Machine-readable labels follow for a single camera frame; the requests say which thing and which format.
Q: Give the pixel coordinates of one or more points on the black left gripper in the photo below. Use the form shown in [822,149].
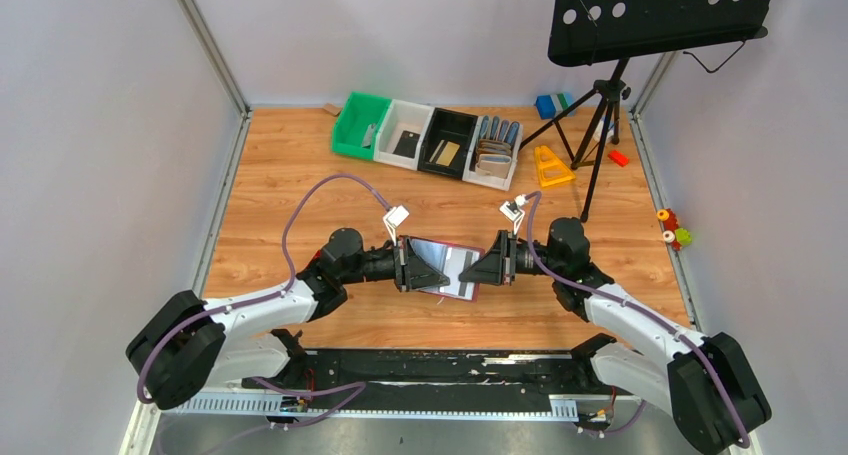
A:
[411,271]

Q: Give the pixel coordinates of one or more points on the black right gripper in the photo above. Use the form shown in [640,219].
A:
[490,268]

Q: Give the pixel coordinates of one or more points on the white credit card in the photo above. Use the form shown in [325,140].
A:
[456,259]

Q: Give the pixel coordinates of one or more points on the red leather card holder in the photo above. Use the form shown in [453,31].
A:
[432,253]

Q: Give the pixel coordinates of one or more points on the gold credit card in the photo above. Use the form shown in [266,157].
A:
[444,153]

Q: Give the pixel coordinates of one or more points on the black credit card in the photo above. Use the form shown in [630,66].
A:
[407,144]

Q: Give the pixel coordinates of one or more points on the silver striped credit card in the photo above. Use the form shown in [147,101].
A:
[368,136]

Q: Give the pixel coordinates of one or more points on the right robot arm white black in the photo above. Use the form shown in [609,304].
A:
[704,383]

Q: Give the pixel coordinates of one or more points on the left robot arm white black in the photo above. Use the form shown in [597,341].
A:
[190,343]

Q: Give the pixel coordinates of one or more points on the yellow triangular toy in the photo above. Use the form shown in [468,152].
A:
[550,169]

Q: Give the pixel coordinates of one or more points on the white bin with tools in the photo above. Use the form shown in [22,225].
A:
[493,155]

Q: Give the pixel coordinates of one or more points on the black plastic bin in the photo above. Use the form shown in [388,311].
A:
[448,125]

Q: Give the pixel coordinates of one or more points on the white plastic bin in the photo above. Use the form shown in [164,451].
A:
[402,115]

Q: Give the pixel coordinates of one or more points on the small red block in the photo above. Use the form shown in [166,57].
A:
[618,158]

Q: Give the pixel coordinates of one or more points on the blue green block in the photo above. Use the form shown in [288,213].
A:
[551,105]

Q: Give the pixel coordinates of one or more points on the green plastic bin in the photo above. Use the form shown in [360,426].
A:
[360,110]

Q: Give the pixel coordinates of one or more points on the colourful toy car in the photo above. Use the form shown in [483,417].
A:
[673,233]

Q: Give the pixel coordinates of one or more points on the black music stand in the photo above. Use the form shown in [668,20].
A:
[585,32]

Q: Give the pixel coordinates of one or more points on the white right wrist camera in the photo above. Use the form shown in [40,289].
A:
[514,211]

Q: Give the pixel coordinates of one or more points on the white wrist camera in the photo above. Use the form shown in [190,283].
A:
[514,211]
[392,220]

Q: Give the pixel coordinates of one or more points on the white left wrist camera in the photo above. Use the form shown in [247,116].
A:
[392,220]

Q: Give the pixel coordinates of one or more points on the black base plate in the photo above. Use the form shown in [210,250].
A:
[545,372]

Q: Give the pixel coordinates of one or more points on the aluminium frame rail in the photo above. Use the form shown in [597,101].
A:
[360,399]

